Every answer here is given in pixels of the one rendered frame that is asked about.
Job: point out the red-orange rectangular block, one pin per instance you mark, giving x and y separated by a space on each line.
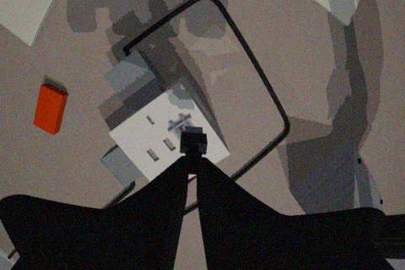
50 108

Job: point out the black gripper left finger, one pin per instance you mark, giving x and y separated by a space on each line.
139 233

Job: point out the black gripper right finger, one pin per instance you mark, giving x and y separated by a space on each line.
241 233

